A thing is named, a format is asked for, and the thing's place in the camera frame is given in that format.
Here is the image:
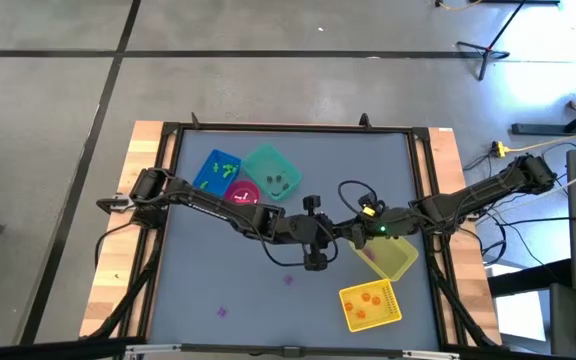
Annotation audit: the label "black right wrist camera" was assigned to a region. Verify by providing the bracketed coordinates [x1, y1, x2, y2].
[357, 192, 387, 217]

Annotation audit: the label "yellow perforated plastic basket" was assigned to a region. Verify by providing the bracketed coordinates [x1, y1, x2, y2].
[338, 278, 403, 334]

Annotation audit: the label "black tripod stand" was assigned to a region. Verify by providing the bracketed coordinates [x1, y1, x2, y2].
[455, 0, 529, 82]

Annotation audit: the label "thin black cable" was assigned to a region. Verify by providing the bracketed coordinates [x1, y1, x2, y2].
[497, 214, 576, 229]

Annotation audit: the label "wooden table side board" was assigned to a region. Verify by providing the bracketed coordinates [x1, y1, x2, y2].
[420, 127, 503, 346]
[80, 119, 177, 339]

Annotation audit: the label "black metal table frame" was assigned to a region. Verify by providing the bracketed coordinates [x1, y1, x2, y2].
[117, 112, 502, 351]

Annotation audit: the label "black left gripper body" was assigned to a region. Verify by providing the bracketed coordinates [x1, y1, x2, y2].
[282, 194, 344, 255]

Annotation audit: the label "black left camera cable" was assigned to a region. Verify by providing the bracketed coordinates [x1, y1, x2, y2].
[260, 219, 339, 269]

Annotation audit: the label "translucent yellow plastic bin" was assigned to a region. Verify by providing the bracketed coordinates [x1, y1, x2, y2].
[350, 234, 419, 282]

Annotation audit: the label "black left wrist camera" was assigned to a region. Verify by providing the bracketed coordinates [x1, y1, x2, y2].
[303, 252, 329, 272]

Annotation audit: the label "orange floor cable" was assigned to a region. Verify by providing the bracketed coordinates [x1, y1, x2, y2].
[435, 0, 484, 12]

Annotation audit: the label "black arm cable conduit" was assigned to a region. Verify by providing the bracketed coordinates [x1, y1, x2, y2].
[427, 234, 499, 349]
[85, 219, 169, 341]

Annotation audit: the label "black desk beam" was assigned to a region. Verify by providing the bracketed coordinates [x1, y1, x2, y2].
[487, 258, 574, 299]

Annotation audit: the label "dark grey box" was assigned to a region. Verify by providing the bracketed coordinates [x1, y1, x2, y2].
[549, 282, 576, 360]

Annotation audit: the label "black rig bar silver brackets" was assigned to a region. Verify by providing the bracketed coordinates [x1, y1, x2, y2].
[0, 338, 576, 360]

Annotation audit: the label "teal plastic bin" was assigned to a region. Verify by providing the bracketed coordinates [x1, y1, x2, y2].
[241, 142, 303, 203]

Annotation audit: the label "blue plastic basket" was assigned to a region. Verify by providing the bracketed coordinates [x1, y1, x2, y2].
[192, 148, 243, 199]

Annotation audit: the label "black camera cable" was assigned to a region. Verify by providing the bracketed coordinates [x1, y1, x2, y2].
[260, 219, 339, 269]
[337, 179, 379, 216]

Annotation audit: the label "black right camera cable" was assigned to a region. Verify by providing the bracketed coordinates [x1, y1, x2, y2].
[337, 179, 379, 216]

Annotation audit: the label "beige power cable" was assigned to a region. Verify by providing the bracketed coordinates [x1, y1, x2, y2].
[506, 127, 576, 154]

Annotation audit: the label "black desk foot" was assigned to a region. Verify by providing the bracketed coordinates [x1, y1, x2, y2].
[511, 98, 576, 139]

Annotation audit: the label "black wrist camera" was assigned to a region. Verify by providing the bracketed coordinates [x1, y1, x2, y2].
[357, 192, 387, 217]
[303, 252, 329, 272]

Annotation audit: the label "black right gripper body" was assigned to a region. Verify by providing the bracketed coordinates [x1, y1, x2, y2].
[346, 208, 420, 250]

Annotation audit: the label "pink round plastic bowl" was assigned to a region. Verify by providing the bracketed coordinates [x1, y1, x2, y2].
[225, 179, 262, 206]

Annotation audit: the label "black floor cable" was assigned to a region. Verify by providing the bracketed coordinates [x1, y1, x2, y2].
[462, 142, 576, 266]

